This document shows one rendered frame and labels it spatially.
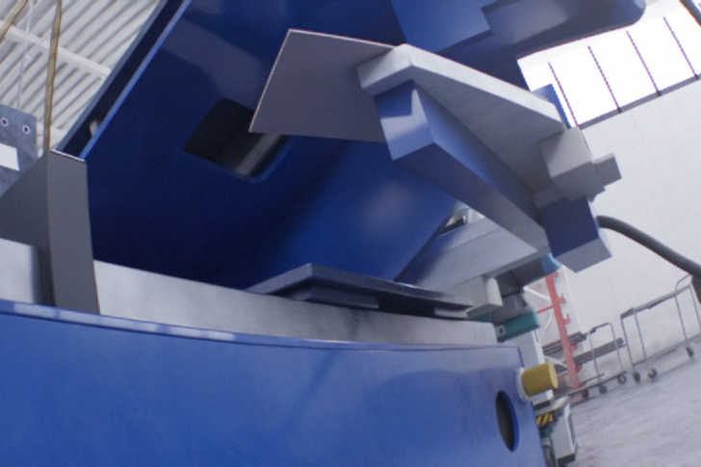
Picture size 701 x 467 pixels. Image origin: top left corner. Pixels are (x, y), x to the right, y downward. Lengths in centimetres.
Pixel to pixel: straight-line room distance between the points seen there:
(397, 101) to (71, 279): 47
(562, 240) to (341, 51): 65
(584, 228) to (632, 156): 1073
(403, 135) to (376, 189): 80
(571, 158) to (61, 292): 85
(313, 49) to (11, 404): 54
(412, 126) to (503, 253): 77
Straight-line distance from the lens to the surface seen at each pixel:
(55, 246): 52
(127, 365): 50
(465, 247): 153
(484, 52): 158
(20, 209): 57
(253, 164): 152
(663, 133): 1208
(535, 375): 146
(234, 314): 70
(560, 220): 126
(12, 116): 307
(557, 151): 109
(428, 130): 77
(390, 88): 81
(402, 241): 151
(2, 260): 50
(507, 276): 241
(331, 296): 87
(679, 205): 1171
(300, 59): 77
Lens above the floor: 43
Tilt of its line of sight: 19 degrees up
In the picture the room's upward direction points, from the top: 15 degrees counter-clockwise
